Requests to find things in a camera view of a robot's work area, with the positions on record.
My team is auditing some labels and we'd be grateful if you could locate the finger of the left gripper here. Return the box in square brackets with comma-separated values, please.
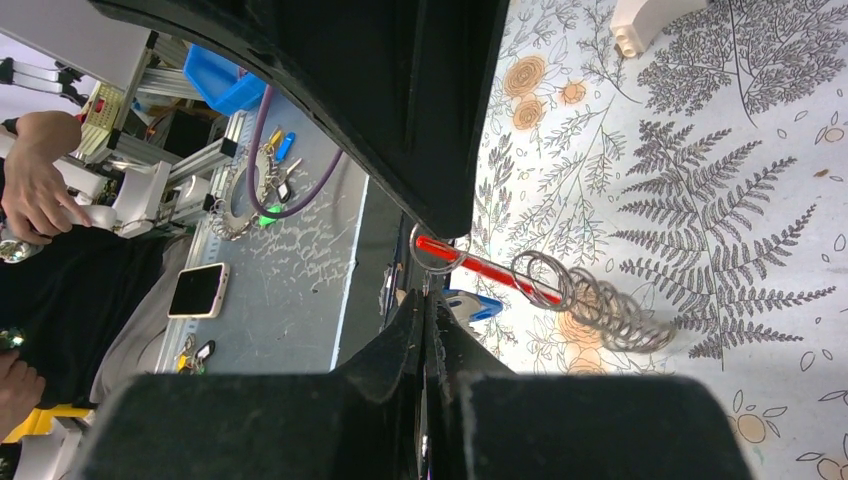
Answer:
[96, 0, 508, 238]

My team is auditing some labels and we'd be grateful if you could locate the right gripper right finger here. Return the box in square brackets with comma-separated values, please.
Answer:
[430, 295, 752, 479]

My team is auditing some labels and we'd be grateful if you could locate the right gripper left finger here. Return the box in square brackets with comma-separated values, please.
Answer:
[70, 291, 424, 479]

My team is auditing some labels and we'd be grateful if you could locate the blue tag key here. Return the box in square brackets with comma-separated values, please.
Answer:
[442, 289, 503, 340]

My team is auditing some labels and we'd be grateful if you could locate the red tag keyring bundle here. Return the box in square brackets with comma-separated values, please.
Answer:
[408, 225, 676, 353]

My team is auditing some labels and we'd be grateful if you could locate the person hand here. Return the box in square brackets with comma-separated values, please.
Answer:
[1, 110, 91, 245]

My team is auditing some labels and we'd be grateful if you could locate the spare key bunch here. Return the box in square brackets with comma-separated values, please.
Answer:
[209, 126, 294, 241]

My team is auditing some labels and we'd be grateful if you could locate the blue plastic bin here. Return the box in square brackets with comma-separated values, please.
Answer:
[183, 44, 266, 116]

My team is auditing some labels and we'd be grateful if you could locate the white smartphone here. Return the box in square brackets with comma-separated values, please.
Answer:
[168, 262, 230, 319]

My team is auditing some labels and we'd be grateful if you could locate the toy brick stack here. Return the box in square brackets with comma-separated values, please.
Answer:
[610, 0, 709, 58]

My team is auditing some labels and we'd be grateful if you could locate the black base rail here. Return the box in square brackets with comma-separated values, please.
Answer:
[330, 180, 411, 368]

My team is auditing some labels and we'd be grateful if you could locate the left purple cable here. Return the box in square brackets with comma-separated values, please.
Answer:
[246, 82, 346, 221]

